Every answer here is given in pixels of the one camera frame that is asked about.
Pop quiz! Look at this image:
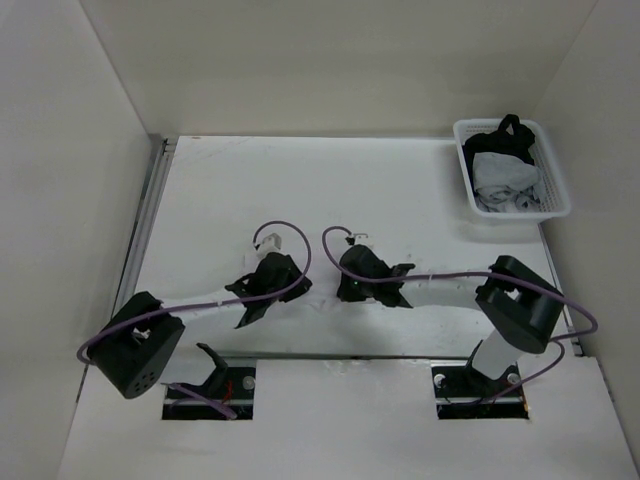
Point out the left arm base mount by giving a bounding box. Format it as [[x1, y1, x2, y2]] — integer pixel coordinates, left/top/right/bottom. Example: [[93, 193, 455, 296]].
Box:
[[161, 342, 257, 421]]

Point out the black tank top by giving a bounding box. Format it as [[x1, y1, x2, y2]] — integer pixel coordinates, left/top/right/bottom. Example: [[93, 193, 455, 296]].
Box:
[[463, 114, 536, 168]]

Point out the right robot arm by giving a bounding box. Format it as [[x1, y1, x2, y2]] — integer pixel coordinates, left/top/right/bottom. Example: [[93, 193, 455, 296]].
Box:
[[336, 244, 563, 396]]

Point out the grey tank top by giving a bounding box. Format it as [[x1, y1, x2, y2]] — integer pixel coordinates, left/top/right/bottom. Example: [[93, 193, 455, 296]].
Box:
[[472, 152, 545, 214]]

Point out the white tank top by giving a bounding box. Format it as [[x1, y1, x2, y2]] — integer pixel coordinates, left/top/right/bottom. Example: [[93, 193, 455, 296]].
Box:
[[241, 249, 341, 312]]

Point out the white plastic basket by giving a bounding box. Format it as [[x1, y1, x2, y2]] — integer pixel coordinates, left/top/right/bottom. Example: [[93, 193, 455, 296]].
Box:
[[453, 116, 571, 224]]

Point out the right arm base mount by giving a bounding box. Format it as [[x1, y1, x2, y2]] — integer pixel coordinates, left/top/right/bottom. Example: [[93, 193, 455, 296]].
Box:
[[431, 362, 529, 420]]

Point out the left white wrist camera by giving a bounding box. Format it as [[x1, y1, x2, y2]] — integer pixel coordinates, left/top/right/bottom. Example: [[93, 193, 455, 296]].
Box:
[[254, 233, 282, 259]]

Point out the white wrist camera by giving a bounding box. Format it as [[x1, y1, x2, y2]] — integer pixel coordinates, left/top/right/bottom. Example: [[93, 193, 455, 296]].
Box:
[[254, 233, 282, 259], [349, 233, 371, 245]]

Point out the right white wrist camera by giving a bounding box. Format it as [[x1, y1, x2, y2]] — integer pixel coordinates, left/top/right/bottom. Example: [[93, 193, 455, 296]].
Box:
[[349, 233, 371, 245]]

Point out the aluminium table frame rail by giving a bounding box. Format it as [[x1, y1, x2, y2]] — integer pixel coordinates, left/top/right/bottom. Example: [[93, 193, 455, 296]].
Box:
[[116, 134, 179, 304]]

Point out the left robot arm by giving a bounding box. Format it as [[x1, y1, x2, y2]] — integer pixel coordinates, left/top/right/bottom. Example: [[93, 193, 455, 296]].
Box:
[[79, 252, 312, 399]]

